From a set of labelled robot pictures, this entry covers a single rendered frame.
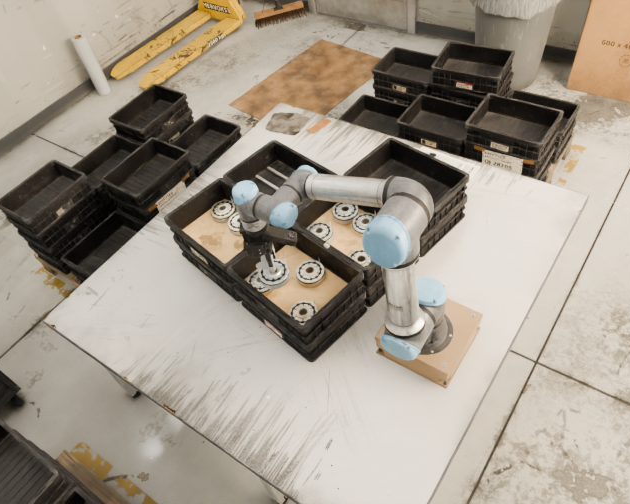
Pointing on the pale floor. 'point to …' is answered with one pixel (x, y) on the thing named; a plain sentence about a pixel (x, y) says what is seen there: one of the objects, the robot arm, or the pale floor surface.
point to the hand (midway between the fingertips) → (274, 264)
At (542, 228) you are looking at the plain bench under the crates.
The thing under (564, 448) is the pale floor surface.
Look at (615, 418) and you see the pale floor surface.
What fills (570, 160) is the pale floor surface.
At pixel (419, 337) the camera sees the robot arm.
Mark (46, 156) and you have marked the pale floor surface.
